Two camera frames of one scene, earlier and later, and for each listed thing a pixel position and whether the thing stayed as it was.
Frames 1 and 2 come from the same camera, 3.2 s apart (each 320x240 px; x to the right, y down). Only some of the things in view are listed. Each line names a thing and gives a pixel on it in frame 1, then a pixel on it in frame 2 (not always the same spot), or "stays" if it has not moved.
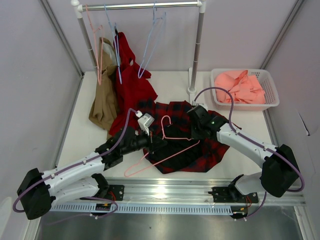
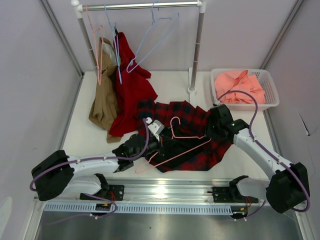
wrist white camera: x=145 y=121 → x=155 y=126
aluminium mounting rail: x=182 y=192 stays
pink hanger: x=147 y=154 → x=172 y=137
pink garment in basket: x=243 y=89 stays
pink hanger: x=98 y=35 stays
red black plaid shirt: x=184 y=150 stays
